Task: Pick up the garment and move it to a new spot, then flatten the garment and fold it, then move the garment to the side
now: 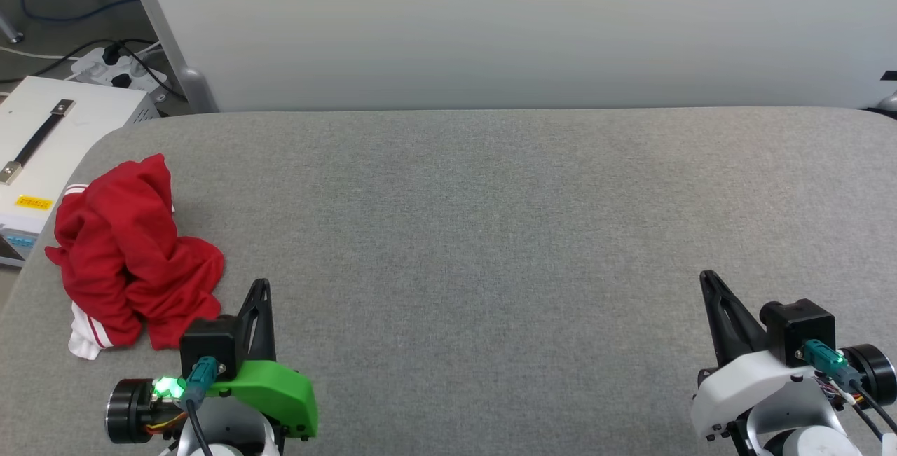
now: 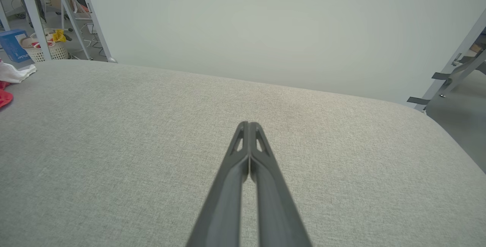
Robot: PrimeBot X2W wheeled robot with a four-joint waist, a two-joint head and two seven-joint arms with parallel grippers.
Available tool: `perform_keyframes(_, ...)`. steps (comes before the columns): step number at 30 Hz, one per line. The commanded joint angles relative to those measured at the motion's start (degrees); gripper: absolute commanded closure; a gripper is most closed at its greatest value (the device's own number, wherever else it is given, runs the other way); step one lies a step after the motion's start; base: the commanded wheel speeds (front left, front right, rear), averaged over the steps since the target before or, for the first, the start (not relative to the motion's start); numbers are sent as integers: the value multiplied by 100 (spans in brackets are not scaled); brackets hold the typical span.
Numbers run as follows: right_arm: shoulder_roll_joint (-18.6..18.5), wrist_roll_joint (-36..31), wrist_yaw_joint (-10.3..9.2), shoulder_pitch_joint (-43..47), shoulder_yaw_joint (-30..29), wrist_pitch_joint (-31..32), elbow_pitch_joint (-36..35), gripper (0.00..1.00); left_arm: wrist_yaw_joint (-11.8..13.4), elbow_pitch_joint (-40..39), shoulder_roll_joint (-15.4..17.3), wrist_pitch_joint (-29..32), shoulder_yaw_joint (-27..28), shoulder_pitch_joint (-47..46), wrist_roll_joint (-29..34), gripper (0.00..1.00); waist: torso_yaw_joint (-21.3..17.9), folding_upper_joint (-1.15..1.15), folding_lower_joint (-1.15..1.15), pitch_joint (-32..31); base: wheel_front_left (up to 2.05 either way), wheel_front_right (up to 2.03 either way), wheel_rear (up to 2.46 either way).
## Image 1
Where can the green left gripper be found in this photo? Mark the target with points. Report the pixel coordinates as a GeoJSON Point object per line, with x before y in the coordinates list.
{"type": "Point", "coordinates": [280, 393]}

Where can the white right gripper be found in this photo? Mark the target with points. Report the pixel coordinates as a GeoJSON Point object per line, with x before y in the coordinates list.
{"type": "Point", "coordinates": [743, 386]}

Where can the red white short-sleeve shirt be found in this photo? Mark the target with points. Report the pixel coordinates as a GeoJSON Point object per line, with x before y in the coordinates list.
{"type": "Point", "coordinates": [126, 246]}

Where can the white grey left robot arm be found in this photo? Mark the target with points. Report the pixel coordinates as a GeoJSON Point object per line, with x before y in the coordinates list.
{"type": "Point", "coordinates": [231, 435]}

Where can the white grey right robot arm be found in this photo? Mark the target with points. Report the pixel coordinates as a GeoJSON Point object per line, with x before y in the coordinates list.
{"type": "Point", "coordinates": [806, 435]}

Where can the white equipment box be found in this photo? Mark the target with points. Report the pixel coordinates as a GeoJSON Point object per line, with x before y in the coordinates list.
{"type": "Point", "coordinates": [84, 127]}

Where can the yellow warning label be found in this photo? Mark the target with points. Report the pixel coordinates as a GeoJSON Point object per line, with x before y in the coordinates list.
{"type": "Point", "coordinates": [33, 202]}

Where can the white power strip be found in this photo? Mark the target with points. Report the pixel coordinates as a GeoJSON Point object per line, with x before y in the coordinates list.
{"type": "Point", "coordinates": [87, 67]}

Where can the white partition panel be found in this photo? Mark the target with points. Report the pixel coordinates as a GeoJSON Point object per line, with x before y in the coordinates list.
{"type": "Point", "coordinates": [490, 22]}

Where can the grey metal stand leg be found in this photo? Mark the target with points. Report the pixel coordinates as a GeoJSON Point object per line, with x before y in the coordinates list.
{"type": "Point", "coordinates": [12, 34]}

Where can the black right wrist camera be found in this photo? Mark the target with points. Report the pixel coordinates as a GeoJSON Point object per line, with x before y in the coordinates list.
{"type": "Point", "coordinates": [799, 326]}

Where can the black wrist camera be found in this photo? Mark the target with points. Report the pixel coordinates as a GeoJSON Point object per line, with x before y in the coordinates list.
{"type": "Point", "coordinates": [799, 326]}
{"type": "Point", "coordinates": [210, 340]}

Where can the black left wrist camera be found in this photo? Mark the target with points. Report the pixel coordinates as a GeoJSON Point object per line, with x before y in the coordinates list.
{"type": "Point", "coordinates": [210, 340]}

